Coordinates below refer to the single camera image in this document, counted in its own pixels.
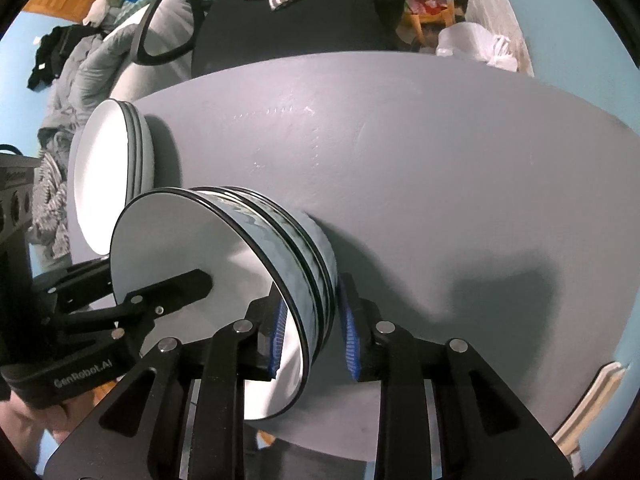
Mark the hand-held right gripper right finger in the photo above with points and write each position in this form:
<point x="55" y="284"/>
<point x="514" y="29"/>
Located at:
<point x="400" y="385"/>

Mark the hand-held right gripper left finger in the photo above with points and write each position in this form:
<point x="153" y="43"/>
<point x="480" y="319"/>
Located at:
<point x="220" y="385"/>

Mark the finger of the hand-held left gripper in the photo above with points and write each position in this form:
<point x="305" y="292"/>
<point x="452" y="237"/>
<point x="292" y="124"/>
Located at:
<point x="165" y="297"/>
<point x="80" y="285"/>

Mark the white bowl with dark rim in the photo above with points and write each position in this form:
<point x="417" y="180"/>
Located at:
<point x="323" y="249"/>
<point x="200" y="240"/>
<point x="303" y="269"/>

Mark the person's left hand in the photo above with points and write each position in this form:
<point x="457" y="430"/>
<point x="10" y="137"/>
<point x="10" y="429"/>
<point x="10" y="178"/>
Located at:
<point x="20" y="425"/>

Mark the striped blanket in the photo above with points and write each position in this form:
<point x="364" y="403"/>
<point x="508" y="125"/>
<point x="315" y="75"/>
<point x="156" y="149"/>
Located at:
<point x="50" y="205"/>

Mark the grey duvet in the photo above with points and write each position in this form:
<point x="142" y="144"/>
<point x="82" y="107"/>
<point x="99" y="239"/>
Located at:
<point x="80" y="95"/>

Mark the light wooden board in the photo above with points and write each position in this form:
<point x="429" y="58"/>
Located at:
<point x="590" y="410"/>

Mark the black clothing pile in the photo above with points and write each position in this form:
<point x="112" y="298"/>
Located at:
<point x="60" y="55"/>

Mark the grey bed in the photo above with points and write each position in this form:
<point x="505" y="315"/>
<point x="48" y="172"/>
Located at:
<point x="165" y="30"/>

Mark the beige clothing pile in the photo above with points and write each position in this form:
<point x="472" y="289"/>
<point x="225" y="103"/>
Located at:
<point x="107" y="2"/>

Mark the black office chair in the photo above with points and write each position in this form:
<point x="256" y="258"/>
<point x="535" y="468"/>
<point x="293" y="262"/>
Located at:
<point x="300" y="30"/>

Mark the white trash bag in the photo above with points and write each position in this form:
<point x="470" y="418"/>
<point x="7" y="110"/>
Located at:
<point x="470" y="45"/>

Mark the orange toy clutter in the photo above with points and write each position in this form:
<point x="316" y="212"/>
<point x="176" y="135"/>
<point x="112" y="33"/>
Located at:
<point x="425" y="7"/>

